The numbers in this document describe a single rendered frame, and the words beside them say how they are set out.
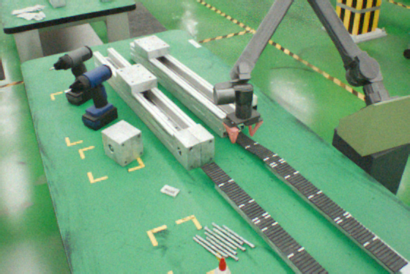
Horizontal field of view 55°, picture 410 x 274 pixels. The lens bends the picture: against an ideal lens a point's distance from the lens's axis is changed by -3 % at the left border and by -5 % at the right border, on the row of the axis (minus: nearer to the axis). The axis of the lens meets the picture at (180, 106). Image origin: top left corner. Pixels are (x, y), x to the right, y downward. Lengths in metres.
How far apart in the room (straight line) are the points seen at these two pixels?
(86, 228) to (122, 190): 0.17
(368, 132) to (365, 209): 0.27
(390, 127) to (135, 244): 0.88
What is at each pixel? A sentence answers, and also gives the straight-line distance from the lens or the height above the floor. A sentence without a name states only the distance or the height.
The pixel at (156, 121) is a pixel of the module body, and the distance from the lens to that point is 1.42.
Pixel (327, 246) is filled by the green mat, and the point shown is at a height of 0.78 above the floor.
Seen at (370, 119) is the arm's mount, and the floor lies 0.92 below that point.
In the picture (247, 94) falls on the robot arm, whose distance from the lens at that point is 1.31.
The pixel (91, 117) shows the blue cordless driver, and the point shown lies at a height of 0.83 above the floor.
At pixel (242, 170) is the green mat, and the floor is 0.78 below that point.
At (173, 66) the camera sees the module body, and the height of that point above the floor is 0.85.
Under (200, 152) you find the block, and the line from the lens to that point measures 1.30.
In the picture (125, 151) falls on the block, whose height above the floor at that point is 0.83.
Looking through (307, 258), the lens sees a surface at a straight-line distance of 1.06.
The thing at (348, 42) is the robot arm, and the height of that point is 1.08.
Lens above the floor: 1.63
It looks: 31 degrees down
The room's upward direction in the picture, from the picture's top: 3 degrees counter-clockwise
